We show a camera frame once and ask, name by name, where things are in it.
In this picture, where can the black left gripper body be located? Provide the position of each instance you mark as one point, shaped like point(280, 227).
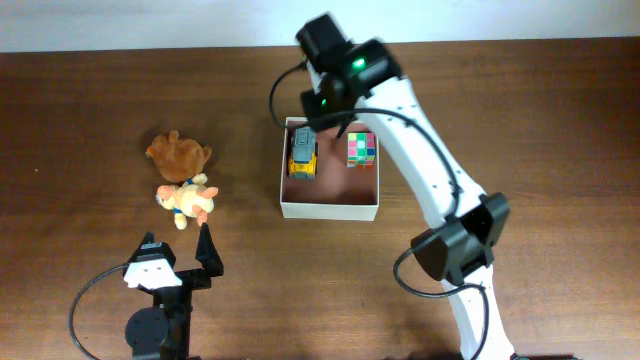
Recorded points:
point(178, 300)

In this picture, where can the white cardboard box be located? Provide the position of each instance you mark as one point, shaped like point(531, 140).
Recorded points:
point(337, 192)

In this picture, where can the grey yellow toy car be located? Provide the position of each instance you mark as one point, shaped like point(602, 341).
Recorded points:
point(302, 161)

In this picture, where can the yellow plush duck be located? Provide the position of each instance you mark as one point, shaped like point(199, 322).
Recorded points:
point(193, 199)

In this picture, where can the brown plush toy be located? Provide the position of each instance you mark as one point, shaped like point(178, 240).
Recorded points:
point(176, 158)

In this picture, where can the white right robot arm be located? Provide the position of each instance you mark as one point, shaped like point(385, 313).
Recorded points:
point(365, 82)

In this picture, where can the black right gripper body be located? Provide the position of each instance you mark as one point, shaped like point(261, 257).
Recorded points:
point(319, 103)

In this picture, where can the colourful puzzle cube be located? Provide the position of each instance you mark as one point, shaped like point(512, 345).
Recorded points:
point(361, 150)

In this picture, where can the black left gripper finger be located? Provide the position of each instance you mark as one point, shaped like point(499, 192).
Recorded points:
point(207, 254)
point(149, 249)

